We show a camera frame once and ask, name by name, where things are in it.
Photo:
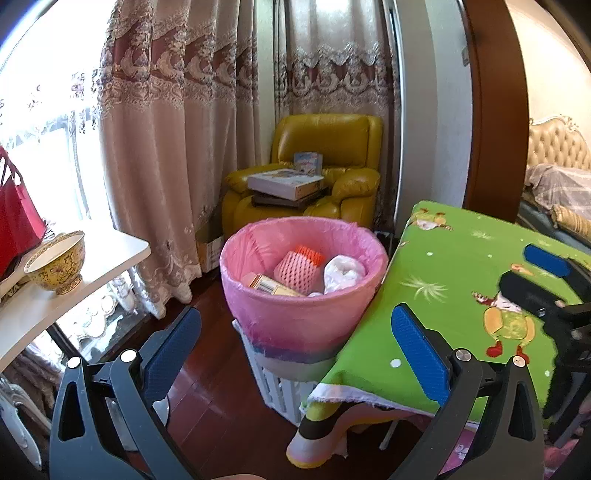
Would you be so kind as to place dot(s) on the white side table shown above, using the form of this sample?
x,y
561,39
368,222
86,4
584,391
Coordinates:
x,y
106,251

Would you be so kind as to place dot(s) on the beige lace curtain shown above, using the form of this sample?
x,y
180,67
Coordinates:
x,y
175,115
337,69

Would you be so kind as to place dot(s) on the pink trash bag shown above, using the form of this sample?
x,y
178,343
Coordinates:
x,y
300,318

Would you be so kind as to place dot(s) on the orange and white carton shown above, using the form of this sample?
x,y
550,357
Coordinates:
x,y
270,284

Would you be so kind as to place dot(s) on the green printed tablecloth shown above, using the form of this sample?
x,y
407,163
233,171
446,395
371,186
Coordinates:
x,y
452,258

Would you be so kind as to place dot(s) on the flat white box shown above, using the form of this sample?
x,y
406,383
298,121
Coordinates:
x,y
281,181

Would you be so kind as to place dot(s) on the striped pillow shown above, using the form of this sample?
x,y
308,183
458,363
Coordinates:
x,y
575,221

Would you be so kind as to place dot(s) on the yellow patterned bowl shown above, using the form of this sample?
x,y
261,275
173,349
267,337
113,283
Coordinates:
x,y
57,267

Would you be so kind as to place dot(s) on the orange foam fruit net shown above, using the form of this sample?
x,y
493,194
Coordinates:
x,y
310,256

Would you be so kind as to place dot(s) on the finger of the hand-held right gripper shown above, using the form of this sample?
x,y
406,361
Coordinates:
x,y
526,290
547,261

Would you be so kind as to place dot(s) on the white sheer curtain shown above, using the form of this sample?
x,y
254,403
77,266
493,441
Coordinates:
x,y
46,101

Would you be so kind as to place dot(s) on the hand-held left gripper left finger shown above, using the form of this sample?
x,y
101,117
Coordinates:
x,y
171,350

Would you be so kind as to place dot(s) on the dark flat book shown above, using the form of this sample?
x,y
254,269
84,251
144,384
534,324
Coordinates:
x,y
277,201

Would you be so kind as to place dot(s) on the pink foam fruit net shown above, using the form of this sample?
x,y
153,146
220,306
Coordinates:
x,y
293,274

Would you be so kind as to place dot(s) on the small light blue box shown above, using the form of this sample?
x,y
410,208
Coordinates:
x,y
308,162

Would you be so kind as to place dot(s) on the yellow leather armchair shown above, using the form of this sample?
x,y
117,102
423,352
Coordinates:
x,y
323,138

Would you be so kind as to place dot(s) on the red bag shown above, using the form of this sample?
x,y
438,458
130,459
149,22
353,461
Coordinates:
x,y
16,217

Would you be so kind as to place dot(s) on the person's pink quilted clothing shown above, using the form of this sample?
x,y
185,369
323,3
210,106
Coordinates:
x,y
461,454

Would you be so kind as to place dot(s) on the brown cardboard box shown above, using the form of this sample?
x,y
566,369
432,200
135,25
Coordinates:
x,y
210,251

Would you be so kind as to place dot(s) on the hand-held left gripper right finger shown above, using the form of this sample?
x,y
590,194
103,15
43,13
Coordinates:
x,y
420,350

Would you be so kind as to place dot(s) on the white slatted trash bin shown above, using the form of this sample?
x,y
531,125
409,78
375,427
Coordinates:
x,y
281,387

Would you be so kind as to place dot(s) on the large white tissue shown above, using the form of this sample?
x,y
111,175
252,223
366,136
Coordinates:
x,y
344,272

